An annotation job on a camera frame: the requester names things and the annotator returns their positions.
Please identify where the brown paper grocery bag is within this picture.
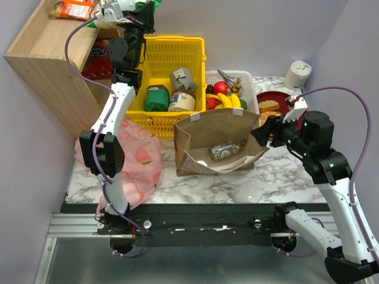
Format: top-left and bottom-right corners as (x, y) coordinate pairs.
(174, 108), (269, 177)

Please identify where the clear glass bottle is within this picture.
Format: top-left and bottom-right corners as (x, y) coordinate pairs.
(208, 140), (247, 161)

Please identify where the green white chips bag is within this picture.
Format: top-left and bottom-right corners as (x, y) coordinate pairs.
(88, 1), (162, 29)

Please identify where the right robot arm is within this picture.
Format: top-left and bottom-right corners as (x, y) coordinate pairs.
(251, 111), (378, 283)

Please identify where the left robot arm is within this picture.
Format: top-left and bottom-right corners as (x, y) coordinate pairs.
(79, 1), (155, 216)

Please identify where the croissant pastry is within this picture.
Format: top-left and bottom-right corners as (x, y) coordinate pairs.
(261, 111), (282, 126)

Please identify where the bread slice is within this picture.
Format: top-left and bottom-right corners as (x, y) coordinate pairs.
(258, 100), (280, 113)

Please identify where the red round plate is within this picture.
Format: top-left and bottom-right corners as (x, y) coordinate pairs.
(257, 91), (290, 115)

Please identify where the white plastic fruit basket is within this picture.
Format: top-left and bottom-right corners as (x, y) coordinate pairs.
(205, 70), (260, 114)

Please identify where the yellow plastic basket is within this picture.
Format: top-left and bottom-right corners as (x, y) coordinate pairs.
(126, 35), (207, 138)

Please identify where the banana bunch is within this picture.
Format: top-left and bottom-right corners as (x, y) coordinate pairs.
(205, 93), (242, 109)

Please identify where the brown longan bunch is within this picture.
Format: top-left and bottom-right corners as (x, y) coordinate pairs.
(217, 70), (243, 98)

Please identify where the toilet paper roll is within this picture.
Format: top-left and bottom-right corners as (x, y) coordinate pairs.
(284, 60), (312, 89)

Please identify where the red strawberry fruit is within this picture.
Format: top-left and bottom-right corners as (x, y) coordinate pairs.
(206, 97), (220, 111)

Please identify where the orange snack packet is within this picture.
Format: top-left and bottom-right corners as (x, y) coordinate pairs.
(49, 0), (99, 21)

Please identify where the red apple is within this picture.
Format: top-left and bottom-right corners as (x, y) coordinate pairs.
(213, 81), (229, 95)

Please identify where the red snack bag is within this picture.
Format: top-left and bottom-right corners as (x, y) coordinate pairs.
(81, 39), (113, 80)

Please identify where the grey wrapped package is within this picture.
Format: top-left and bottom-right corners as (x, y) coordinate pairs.
(169, 67), (197, 92)

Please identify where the green wrapped package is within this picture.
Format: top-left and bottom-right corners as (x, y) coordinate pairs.
(144, 85), (170, 112)

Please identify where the pink peach plastic bag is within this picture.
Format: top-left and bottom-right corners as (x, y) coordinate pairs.
(73, 117), (162, 211)

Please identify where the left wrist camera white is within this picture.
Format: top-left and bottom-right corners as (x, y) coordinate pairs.
(94, 1), (135, 28)

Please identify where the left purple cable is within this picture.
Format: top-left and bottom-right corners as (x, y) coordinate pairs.
(64, 14), (146, 258)

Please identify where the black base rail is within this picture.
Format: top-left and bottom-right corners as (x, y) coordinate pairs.
(52, 202), (337, 251)

